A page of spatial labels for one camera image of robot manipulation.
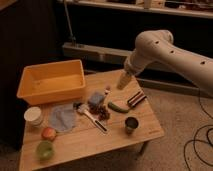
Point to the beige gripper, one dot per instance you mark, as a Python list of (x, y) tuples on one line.
[(124, 80)]

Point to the green pepper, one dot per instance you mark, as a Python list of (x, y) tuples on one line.
[(116, 108)]

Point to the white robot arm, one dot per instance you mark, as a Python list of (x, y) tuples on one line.
[(157, 45)]

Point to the metal cup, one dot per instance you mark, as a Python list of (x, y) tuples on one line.
[(131, 124)]

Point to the white plastic cup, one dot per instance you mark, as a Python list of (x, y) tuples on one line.
[(33, 116)]

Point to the green plastic cup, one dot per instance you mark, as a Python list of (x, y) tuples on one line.
[(44, 150)]

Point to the small white bottle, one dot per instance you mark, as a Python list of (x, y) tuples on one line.
[(107, 90)]

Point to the striped dark block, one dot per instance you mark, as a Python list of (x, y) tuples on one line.
[(136, 99)]

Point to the dark grapes bunch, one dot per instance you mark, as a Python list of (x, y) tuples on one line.
[(101, 112)]

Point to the wooden table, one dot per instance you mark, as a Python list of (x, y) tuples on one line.
[(86, 139)]

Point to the grey blue cloth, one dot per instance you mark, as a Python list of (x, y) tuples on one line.
[(62, 118)]

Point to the yellow plastic bin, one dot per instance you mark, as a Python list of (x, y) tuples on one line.
[(52, 82)]

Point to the red apple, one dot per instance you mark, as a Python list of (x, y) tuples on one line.
[(48, 133)]

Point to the long metal rail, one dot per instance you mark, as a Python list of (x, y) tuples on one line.
[(95, 53)]

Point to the white handled brush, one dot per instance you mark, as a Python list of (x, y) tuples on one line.
[(83, 109)]

